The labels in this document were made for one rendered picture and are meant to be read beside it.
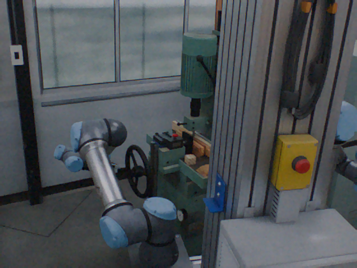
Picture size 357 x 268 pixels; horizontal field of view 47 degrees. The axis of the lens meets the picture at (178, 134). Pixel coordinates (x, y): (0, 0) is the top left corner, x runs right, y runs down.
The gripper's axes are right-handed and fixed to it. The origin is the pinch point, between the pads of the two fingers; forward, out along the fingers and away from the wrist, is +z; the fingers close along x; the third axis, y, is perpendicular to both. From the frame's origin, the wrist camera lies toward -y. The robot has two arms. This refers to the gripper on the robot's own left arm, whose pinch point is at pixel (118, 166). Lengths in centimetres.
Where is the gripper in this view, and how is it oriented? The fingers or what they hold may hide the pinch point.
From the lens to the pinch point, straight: 224.3
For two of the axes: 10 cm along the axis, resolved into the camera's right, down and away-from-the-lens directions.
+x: 4.9, 3.1, -8.1
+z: 7.6, 3.0, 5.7
